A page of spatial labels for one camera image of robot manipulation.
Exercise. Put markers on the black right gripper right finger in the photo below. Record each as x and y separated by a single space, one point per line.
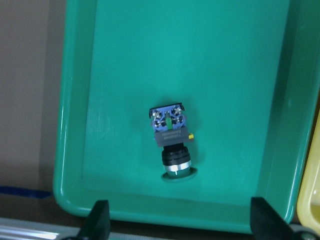
267 224

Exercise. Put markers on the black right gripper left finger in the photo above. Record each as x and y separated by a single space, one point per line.
97 225

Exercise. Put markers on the green push button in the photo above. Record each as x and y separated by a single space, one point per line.
169 125

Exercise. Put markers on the yellow plastic tray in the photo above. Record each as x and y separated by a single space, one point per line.
308 204

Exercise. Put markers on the green plastic tray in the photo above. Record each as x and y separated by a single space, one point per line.
248 75

